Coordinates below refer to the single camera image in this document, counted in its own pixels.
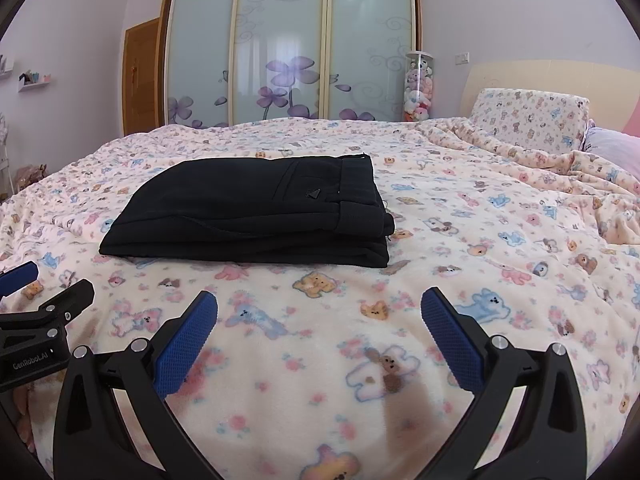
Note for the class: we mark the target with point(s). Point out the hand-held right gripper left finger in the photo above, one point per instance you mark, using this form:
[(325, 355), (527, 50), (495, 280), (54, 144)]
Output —
[(185, 345)]

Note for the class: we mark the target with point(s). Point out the black pants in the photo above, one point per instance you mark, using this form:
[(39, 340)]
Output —
[(240, 210)]

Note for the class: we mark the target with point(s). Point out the white wall shelf with items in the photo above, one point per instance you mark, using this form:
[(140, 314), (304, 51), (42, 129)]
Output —
[(35, 82), (5, 67)]

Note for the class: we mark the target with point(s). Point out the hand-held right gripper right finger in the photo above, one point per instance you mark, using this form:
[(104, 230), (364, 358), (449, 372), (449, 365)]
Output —
[(450, 340)]

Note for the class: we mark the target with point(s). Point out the wooden door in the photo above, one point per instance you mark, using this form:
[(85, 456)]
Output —
[(142, 75)]

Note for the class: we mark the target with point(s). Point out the bear printed fleece blanket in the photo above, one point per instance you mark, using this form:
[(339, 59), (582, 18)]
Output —
[(310, 375)]

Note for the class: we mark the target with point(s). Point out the white wall switch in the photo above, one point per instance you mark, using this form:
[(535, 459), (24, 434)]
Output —
[(463, 58)]

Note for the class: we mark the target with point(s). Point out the pink pillow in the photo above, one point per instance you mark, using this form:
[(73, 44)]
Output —
[(632, 123)]

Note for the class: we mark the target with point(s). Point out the bear printed pillow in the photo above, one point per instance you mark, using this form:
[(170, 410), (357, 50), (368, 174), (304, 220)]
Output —
[(525, 115)]

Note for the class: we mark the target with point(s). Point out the cream headboard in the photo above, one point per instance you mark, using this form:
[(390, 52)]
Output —
[(550, 77)]

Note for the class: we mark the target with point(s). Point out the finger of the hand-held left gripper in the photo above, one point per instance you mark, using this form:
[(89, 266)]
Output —
[(75, 295), (17, 279)]

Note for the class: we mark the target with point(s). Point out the purple pillow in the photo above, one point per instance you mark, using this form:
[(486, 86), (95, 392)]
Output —
[(615, 150)]

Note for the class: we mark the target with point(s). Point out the clear tube of plush toys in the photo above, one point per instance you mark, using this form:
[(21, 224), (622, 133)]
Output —
[(419, 90)]

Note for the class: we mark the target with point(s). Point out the beige plush toy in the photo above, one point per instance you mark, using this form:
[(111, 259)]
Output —
[(30, 176)]

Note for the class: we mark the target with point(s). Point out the frosted glass flower wardrobe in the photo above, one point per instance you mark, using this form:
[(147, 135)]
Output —
[(280, 35)]

